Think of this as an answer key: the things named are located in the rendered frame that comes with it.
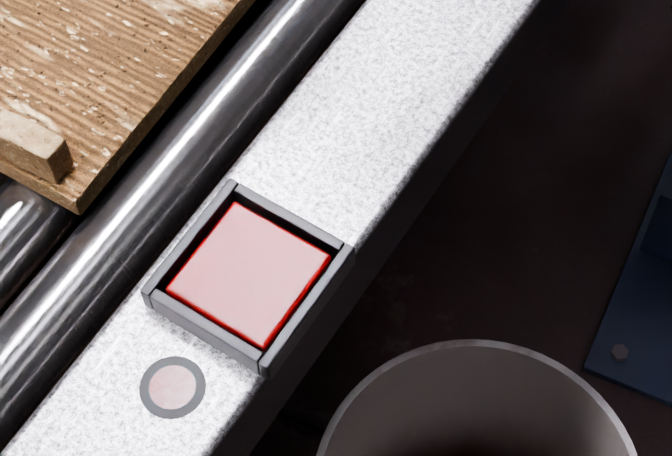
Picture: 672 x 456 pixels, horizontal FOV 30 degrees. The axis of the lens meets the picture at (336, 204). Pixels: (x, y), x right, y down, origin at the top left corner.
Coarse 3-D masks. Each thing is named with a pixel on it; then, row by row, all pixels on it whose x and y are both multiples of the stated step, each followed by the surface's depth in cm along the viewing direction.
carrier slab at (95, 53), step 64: (0, 0) 69; (64, 0) 69; (128, 0) 69; (192, 0) 69; (0, 64) 67; (64, 64) 67; (128, 64) 67; (192, 64) 67; (64, 128) 65; (128, 128) 65; (64, 192) 63
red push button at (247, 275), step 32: (224, 224) 63; (256, 224) 62; (192, 256) 62; (224, 256) 62; (256, 256) 62; (288, 256) 62; (320, 256) 61; (192, 288) 61; (224, 288) 61; (256, 288) 61; (288, 288) 61; (224, 320) 60; (256, 320) 60; (288, 320) 60
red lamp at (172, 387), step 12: (156, 372) 60; (168, 372) 60; (180, 372) 60; (156, 384) 60; (168, 384) 60; (180, 384) 60; (192, 384) 60; (156, 396) 59; (168, 396) 59; (180, 396) 59; (192, 396) 59; (168, 408) 59
